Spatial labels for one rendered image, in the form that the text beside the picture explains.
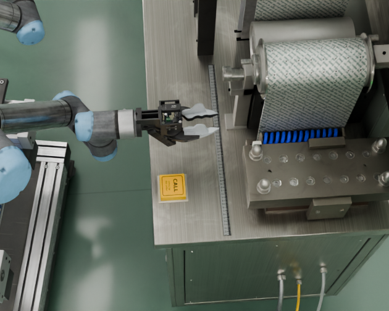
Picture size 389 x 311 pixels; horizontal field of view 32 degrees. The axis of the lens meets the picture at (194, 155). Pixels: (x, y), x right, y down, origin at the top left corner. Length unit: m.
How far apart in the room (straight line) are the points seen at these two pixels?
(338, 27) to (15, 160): 0.87
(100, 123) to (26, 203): 1.02
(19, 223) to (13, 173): 1.18
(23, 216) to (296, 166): 1.23
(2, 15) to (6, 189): 0.53
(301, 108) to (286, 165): 0.16
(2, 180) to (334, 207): 0.85
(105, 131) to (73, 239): 1.16
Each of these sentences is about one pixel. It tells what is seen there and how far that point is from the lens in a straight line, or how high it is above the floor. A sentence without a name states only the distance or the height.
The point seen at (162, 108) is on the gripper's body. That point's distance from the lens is 1.74.
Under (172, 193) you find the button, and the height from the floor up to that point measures 0.92.
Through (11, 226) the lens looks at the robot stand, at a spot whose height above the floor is 0.21.
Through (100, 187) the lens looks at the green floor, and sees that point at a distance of 2.92.
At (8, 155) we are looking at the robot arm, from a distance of 1.52.
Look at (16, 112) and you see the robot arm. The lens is 1.72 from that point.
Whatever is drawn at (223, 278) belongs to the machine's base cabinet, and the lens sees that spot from 2.29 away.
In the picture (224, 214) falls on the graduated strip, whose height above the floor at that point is 0.90.
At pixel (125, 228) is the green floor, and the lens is 2.84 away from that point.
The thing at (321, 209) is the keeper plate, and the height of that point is 0.99.
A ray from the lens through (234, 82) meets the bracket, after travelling 1.81.
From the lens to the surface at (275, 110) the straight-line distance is 1.76.
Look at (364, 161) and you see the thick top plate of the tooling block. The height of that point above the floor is 1.03.
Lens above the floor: 2.69
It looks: 66 degrees down
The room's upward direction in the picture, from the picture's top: 1 degrees clockwise
